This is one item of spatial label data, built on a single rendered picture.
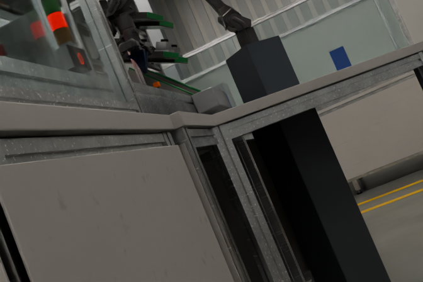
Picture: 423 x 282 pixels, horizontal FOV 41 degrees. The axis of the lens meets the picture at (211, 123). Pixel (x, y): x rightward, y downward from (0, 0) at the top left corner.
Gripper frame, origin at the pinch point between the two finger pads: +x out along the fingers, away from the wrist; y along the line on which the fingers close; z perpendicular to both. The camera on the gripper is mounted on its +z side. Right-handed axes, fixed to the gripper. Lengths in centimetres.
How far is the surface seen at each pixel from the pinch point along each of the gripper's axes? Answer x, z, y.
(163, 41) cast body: -10.5, -5.1, -25.7
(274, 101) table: 32, -36, 32
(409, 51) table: 31, -80, -4
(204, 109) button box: 25.0, -16.7, 19.0
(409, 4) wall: -104, -281, -823
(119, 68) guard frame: 20, -16, 85
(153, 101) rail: 24, -13, 59
